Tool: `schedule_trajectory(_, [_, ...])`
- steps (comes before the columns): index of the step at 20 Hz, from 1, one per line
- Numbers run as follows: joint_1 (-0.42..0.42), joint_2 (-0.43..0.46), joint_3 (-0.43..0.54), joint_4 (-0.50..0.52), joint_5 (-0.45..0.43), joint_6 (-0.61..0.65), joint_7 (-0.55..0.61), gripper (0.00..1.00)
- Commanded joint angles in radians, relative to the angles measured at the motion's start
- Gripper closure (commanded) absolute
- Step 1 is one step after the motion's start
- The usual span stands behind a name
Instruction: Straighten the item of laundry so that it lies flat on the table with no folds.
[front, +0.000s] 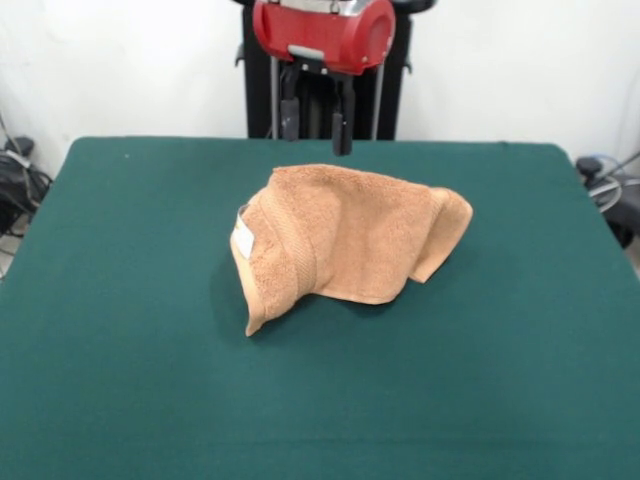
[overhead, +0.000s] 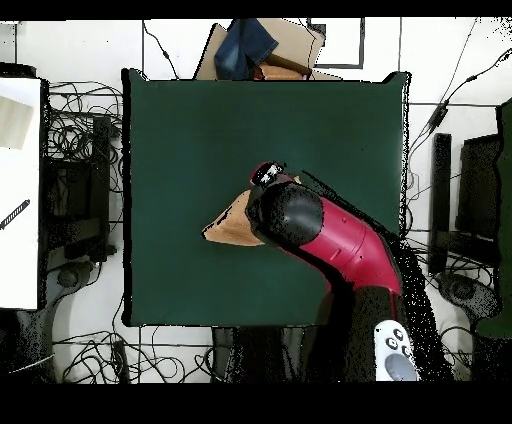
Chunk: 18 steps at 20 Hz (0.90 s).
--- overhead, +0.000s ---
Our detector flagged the peach terry towel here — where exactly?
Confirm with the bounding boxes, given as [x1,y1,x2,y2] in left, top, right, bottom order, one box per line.
[201,174,303,248]

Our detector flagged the dark green table cloth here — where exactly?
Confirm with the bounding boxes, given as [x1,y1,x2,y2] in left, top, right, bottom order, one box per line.
[121,67,411,329]

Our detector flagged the orange cloth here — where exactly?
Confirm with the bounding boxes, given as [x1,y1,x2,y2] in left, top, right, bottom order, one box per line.
[257,63,307,81]

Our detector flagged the blue jeans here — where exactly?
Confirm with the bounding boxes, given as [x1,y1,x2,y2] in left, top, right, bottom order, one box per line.
[213,17,280,81]

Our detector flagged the brown cardboard box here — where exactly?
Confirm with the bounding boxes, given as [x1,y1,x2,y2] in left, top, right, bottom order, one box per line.
[193,17,343,81]

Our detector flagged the black equipment stand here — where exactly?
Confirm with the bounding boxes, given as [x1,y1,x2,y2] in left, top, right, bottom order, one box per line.
[41,114,119,263]

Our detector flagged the black panel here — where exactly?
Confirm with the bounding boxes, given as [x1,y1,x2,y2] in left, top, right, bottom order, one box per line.
[454,133,503,241]

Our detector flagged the office chair base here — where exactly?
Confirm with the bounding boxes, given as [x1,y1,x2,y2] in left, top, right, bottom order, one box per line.
[435,271,503,321]
[11,257,107,383]

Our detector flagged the black power strip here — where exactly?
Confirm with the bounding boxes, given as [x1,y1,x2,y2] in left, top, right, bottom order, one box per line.
[112,339,131,384]

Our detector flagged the black striped tool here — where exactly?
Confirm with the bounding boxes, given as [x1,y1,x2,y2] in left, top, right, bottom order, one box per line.
[0,198,32,232]

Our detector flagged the beige block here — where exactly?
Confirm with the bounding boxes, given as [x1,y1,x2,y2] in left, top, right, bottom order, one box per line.
[0,94,35,151]

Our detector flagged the white table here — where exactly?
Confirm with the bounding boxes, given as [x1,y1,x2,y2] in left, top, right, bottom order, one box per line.
[0,76,43,311]

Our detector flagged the black square floor frame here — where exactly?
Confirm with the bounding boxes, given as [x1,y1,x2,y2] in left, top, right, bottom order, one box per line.
[307,17,366,70]

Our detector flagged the black upright post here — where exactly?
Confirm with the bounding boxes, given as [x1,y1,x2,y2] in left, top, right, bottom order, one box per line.
[428,132,453,277]

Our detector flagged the black cable with adapter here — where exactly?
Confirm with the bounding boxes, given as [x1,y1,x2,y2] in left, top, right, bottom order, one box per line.
[405,47,512,169]

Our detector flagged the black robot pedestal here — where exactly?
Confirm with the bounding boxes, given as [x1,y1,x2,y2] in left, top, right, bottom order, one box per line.
[210,325,307,383]

